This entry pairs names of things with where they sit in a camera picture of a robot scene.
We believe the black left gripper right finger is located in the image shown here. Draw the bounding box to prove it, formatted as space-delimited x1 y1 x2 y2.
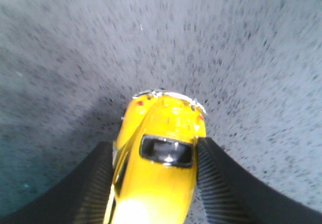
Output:
197 137 321 223

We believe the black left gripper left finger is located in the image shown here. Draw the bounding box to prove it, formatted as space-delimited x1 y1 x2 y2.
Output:
1 142 113 223

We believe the yellow toy beetle car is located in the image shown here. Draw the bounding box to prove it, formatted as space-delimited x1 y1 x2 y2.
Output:
103 89 206 223

